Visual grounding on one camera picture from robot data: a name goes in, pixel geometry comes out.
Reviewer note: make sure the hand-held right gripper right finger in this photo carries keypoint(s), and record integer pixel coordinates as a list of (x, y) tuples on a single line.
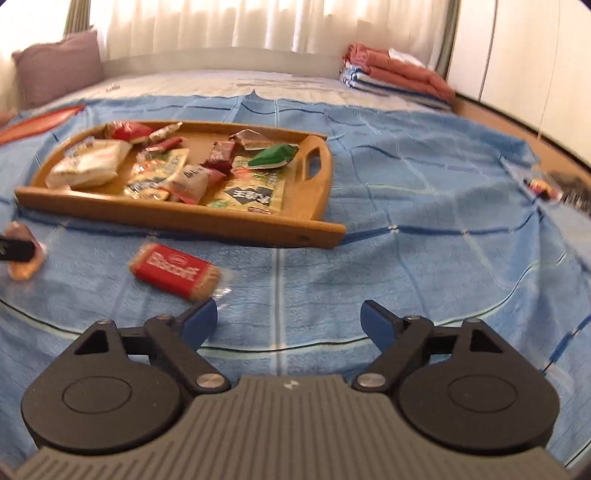
[(376, 321)]

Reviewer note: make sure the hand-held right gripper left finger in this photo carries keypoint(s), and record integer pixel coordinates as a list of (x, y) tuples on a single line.
[(201, 318)]

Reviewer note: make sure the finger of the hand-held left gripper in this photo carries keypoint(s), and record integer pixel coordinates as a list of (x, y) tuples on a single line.
[(16, 249)]

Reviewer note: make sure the pink jelly cup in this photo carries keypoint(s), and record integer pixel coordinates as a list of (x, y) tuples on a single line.
[(25, 273)]

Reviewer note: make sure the red biscuit packet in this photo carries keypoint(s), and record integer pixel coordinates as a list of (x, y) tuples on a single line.
[(173, 270)]

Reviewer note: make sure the wooden serving tray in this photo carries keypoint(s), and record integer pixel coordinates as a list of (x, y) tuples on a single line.
[(207, 221)]

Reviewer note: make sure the large white snack bag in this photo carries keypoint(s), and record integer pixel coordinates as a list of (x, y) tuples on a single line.
[(87, 164)]

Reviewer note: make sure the white red-edged snack packet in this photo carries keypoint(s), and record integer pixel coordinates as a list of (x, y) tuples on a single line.
[(191, 184)]

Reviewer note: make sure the large yellow snack packet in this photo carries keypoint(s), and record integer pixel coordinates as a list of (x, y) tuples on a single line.
[(251, 194)]

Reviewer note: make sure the small yellow snack packet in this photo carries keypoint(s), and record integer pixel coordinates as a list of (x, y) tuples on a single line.
[(150, 177)]

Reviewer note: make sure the red gold snack packet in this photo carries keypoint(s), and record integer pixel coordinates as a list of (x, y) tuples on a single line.
[(131, 131)]

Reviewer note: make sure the dark brown wafer bar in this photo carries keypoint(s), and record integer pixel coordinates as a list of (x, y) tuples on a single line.
[(219, 154)]

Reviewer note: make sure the small red snack stick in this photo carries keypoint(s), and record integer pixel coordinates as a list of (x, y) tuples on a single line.
[(161, 146)]

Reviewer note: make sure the green snack packet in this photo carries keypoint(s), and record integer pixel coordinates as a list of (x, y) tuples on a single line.
[(274, 154)]

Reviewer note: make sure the brown peanut packet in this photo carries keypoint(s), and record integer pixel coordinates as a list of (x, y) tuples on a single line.
[(251, 138)]

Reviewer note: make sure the clear cracker packet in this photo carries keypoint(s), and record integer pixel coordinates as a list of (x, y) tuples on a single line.
[(166, 130)]

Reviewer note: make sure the blue checked blanket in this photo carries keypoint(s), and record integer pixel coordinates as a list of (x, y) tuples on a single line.
[(438, 254)]

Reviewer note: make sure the red plastic tray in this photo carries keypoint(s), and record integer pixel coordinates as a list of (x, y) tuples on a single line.
[(37, 123)]

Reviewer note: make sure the brown cloth item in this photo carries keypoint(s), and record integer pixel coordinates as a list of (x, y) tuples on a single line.
[(7, 116)]

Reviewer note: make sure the purple pillow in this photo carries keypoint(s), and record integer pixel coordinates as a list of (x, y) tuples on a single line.
[(60, 69)]

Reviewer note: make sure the small colourful item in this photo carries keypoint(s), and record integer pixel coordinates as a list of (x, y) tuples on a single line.
[(542, 188)]

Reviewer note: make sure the folded blue striped towel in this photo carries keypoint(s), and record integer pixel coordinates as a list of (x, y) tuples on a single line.
[(383, 90)]

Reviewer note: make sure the white patterned mattress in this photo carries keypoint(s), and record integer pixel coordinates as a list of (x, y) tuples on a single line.
[(207, 83)]

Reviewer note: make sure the green drape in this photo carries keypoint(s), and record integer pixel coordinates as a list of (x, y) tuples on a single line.
[(77, 14), (449, 37)]

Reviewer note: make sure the folded blankets stack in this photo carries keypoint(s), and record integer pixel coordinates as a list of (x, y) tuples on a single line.
[(406, 74)]

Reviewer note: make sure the white bed headboard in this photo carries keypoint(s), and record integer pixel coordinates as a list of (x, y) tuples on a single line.
[(221, 60)]

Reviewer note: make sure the white cloth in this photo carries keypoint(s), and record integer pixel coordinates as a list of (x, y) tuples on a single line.
[(404, 55)]

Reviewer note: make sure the white sheer curtain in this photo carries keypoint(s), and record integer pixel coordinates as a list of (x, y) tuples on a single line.
[(254, 23)]

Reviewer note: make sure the white wardrobe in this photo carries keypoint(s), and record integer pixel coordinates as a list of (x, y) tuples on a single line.
[(517, 55)]

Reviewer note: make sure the wooden bed frame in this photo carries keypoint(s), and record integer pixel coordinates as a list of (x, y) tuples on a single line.
[(498, 124)]

